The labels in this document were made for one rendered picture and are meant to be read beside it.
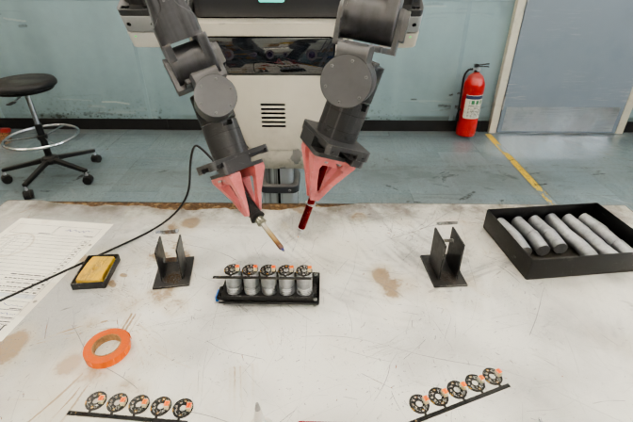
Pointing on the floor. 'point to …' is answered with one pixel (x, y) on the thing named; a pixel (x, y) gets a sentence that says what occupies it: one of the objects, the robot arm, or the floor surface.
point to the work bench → (320, 321)
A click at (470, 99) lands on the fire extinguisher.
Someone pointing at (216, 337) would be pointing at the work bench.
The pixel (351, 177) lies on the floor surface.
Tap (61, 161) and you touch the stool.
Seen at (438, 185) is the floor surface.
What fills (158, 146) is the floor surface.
